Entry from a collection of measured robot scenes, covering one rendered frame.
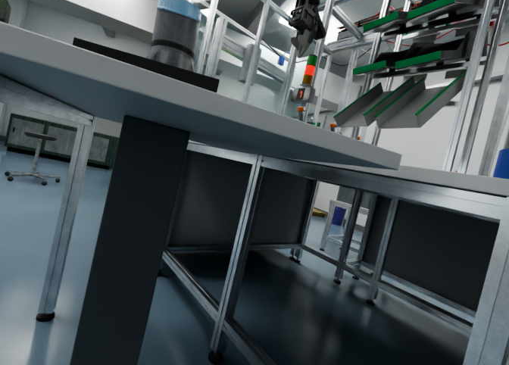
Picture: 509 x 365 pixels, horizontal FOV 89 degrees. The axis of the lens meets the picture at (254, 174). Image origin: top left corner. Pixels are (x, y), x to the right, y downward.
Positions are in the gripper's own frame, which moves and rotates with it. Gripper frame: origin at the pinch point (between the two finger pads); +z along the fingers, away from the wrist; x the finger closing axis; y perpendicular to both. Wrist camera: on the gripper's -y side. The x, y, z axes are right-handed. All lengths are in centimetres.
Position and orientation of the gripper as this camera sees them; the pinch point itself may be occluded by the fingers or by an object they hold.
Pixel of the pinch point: (301, 54)
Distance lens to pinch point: 108.7
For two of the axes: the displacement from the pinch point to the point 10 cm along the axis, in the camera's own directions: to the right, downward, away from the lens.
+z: -2.3, 9.7, 0.3
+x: 6.2, 1.7, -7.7
